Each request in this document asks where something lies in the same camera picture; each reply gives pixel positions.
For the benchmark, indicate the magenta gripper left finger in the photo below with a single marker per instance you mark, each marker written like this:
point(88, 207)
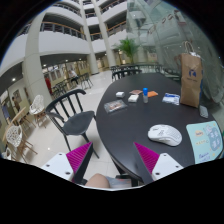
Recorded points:
point(71, 166)

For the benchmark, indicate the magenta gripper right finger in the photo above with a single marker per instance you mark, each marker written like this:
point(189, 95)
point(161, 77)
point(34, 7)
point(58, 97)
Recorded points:
point(153, 166)

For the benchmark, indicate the white perforated computer mouse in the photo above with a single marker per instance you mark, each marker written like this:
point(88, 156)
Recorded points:
point(165, 134)

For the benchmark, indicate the person's bare knee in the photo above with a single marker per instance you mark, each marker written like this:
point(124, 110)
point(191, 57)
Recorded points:
point(98, 181)

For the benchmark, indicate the black wooden chair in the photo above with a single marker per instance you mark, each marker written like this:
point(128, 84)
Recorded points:
point(67, 114)

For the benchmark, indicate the clear plastic packet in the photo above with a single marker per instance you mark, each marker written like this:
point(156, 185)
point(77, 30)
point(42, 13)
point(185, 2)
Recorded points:
point(114, 106)

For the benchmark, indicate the white square box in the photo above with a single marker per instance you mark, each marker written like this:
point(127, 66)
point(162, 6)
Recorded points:
point(133, 98)

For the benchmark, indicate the white lattice chair rear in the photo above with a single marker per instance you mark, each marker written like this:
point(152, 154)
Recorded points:
point(37, 109)

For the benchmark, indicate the white lattice chair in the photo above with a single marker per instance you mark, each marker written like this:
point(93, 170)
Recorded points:
point(37, 109)
point(14, 136)

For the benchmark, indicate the blue white tissue pack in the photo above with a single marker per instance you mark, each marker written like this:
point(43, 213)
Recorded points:
point(171, 98)

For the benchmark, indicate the orange paper piece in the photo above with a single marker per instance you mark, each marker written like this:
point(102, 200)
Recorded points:
point(152, 94)

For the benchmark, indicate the brown small card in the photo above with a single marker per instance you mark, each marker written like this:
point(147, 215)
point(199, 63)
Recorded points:
point(136, 92)

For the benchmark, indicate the white lattice chair front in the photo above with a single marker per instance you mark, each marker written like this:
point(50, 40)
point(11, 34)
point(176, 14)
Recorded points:
point(14, 136)

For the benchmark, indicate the blue capped small bottle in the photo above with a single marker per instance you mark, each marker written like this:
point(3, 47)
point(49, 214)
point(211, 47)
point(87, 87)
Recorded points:
point(145, 95)

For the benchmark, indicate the small white box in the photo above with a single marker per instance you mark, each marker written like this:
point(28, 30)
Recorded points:
point(120, 94)

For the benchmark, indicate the grey small card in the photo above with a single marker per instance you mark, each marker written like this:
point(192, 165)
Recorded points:
point(203, 111)

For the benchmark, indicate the wooden small table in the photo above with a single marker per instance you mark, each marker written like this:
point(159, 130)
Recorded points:
point(22, 115)

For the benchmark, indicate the seated person in white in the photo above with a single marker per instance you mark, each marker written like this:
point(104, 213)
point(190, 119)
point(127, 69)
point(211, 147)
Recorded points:
point(73, 76)

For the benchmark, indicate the black chairs far end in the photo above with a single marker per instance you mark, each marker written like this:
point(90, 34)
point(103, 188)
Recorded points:
point(119, 72)

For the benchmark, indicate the brown paper bag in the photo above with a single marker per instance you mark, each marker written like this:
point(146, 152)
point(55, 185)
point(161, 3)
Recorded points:
point(192, 76)

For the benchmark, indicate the green potted palm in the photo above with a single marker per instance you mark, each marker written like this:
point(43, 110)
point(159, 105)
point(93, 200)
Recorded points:
point(129, 47)

